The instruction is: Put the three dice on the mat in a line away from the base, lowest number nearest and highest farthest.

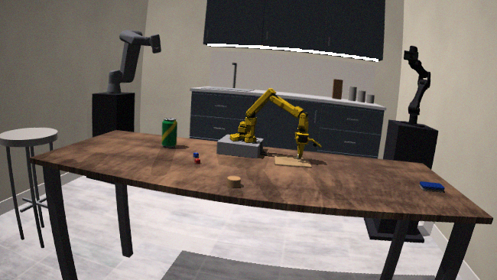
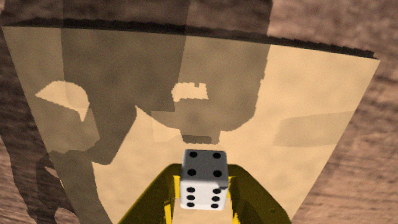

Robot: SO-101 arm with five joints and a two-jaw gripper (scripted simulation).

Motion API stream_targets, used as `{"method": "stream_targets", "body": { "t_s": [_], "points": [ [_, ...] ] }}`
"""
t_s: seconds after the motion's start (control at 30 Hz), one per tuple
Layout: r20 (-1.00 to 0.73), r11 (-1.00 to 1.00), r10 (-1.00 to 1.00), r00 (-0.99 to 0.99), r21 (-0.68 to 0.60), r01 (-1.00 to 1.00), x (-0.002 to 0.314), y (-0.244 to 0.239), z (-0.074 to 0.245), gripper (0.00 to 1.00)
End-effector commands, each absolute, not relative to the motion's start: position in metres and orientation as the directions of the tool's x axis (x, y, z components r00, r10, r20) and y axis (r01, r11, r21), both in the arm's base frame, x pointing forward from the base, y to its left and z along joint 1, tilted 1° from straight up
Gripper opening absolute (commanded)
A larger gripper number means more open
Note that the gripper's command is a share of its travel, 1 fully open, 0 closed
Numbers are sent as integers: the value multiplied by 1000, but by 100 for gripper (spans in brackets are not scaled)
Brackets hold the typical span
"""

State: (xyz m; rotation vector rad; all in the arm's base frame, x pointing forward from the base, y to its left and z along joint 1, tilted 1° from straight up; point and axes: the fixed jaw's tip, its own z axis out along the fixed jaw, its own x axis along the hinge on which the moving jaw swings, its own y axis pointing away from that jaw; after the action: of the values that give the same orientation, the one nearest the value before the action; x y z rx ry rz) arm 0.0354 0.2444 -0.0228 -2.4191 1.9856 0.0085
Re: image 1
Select green soda can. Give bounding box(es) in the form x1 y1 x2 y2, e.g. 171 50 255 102
162 118 177 148

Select tan short cylinder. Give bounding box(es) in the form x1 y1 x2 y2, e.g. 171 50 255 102
227 176 241 188

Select tan flat mat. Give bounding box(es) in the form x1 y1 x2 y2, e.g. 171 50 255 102
274 155 312 168

